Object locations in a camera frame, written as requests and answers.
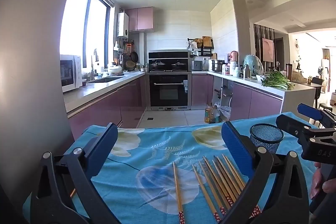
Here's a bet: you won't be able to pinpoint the chrome sink faucet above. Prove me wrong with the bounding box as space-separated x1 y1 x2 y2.
91 55 99 80

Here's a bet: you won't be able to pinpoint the black pot with glass lid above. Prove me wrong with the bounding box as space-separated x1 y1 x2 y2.
171 61 187 71
150 60 166 71

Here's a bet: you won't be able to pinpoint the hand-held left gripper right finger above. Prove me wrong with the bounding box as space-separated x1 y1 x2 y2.
221 121 311 224

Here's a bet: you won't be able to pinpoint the pale green kitchen appliance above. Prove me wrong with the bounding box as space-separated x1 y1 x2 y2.
243 54 264 75

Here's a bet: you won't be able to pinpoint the yellow cooking oil bottle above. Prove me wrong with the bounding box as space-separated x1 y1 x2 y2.
205 103 214 123

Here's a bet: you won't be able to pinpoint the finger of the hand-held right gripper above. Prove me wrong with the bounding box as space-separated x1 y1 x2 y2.
276 114 336 139
297 103 336 130

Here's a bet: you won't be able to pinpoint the black wall rack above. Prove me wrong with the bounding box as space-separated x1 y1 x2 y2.
188 38 214 57

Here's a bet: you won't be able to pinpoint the white plastic bag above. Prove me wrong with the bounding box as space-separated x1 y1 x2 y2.
218 106 231 122

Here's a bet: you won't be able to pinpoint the wooden chopstick patterned red end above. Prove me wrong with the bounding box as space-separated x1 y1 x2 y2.
172 162 185 224

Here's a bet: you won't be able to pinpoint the blue floral tablecloth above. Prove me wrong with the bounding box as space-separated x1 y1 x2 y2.
22 112 326 224

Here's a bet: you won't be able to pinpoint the stainless steel stock pot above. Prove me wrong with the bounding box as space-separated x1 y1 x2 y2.
211 59 226 73

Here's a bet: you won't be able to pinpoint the black dining chair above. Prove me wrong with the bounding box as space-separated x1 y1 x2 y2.
311 77 324 101

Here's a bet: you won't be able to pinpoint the bunch of wooden chopsticks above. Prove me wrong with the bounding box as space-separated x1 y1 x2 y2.
192 153 263 223

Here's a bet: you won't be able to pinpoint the person's right hand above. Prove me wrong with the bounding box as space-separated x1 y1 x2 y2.
310 161 336 199

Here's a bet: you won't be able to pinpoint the black integrated stove with oven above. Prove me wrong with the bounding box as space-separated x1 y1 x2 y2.
148 50 193 111

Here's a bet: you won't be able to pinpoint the white wall water heater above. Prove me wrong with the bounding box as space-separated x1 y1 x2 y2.
117 13 130 38

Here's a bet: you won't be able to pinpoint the black stool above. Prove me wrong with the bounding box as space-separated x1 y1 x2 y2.
318 104 333 125

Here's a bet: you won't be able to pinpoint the bunch of green vegetables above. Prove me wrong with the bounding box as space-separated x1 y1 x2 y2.
261 70 296 90

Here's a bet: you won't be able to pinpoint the purple wall cabinet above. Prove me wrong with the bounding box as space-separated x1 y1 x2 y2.
125 7 154 32

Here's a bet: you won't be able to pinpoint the clear cooking oil bottle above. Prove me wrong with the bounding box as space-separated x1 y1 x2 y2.
211 105 221 123

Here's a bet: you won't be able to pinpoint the white microwave oven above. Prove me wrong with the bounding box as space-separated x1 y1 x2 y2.
60 54 83 93

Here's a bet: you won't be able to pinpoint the large kitchen window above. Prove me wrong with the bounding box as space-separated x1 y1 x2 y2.
60 0 114 71

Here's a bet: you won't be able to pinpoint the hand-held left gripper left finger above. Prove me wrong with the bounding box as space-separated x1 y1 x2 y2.
30 122 119 224

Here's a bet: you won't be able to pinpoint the pink electric kettle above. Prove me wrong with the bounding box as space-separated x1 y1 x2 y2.
229 51 239 69

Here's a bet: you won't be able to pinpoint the black mesh utensil holder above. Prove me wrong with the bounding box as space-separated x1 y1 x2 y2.
249 123 284 155

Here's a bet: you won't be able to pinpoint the purple kitchen base cabinets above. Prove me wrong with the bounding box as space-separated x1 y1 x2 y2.
192 74 285 119
67 74 147 138

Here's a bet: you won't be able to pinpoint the pink wall painting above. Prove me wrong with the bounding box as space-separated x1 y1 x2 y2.
262 38 275 62

